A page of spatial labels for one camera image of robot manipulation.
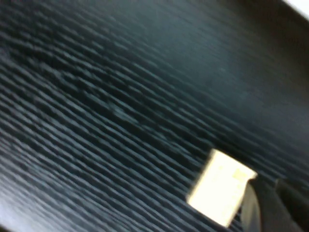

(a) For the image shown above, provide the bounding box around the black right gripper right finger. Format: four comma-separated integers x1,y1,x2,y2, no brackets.
276,179,309,232

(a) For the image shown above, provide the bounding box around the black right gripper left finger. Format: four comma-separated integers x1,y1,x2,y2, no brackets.
234,178,300,232

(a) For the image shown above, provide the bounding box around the white rectangular eraser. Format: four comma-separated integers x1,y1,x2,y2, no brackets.
186,148,258,228

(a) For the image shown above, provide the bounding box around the dark grey ribbed table mat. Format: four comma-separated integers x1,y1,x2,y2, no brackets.
0,0,309,232

